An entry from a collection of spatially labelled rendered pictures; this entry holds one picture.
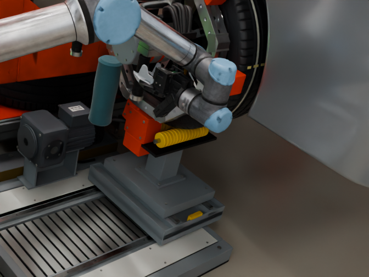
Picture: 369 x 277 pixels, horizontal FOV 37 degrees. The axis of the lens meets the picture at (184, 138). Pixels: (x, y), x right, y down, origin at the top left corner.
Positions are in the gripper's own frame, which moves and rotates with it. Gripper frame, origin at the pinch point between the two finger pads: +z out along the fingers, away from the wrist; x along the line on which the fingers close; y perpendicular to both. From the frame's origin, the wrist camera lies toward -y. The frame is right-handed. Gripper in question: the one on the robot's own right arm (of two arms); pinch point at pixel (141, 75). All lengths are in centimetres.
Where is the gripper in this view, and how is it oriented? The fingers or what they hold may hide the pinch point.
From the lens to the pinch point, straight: 173.4
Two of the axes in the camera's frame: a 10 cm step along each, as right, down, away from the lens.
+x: -7.0, 2.0, -6.9
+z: -6.8, -4.9, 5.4
